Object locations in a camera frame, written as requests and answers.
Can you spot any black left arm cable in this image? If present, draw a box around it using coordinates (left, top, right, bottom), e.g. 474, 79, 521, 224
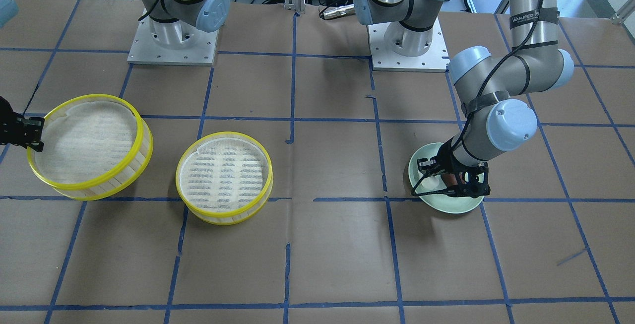
446, 0, 561, 166

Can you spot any yellow top steamer layer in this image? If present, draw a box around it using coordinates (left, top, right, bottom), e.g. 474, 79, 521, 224
27, 94, 154, 200

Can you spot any yellow bottom steamer layer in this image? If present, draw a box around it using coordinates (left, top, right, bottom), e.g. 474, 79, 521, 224
175, 131, 274, 225

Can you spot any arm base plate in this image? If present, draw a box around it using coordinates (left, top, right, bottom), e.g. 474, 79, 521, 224
367, 18, 449, 72
127, 16, 220, 66

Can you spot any light green plate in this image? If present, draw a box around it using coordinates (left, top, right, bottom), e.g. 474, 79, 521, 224
408, 143, 484, 214

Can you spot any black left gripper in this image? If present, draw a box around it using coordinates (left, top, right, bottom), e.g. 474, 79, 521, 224
411, 141, 489, 199

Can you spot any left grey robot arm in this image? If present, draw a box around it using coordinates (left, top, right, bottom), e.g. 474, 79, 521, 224
353, 0, 574, 198

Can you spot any brown bun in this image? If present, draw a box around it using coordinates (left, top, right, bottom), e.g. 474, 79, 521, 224
442, 173, 464, 188

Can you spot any white bun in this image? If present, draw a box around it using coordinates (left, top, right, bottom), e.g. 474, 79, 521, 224
419, 177, 440, 192

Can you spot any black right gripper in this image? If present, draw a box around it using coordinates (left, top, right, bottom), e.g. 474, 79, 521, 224
0, 97, 45, 152

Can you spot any yellow steamer layer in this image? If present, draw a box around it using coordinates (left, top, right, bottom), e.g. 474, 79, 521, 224
27, 94, 154, 200
175, 131, 274, 225

